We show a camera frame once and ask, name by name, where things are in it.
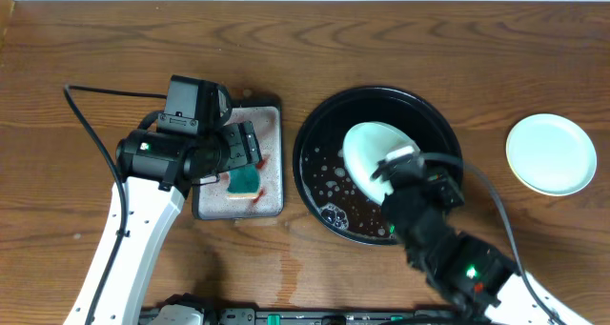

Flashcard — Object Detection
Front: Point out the green yellow sponge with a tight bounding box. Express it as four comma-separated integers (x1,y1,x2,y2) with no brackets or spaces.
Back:
227,165,261,199

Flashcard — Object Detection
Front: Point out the green plate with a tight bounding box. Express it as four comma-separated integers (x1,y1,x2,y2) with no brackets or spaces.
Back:
505,113,598,196
342,122,420,205

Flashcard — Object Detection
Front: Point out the yellow plate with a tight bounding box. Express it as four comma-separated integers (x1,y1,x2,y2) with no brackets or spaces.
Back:
506,152,540,193

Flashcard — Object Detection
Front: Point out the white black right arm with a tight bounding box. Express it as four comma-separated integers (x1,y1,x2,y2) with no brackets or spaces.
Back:
371,147,586,324

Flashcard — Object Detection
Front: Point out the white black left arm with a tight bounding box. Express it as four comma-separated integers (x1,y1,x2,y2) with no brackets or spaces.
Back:
66,121,261,324

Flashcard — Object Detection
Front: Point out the black rectangular soapy tray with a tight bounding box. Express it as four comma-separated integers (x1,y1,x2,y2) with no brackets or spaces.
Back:
192,97,284,220

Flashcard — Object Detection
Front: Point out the black round tray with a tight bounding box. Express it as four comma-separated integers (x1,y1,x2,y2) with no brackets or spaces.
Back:
293,87,461,246

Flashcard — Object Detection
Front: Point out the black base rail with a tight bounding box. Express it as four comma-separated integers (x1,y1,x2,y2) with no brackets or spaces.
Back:
138,294,456,325

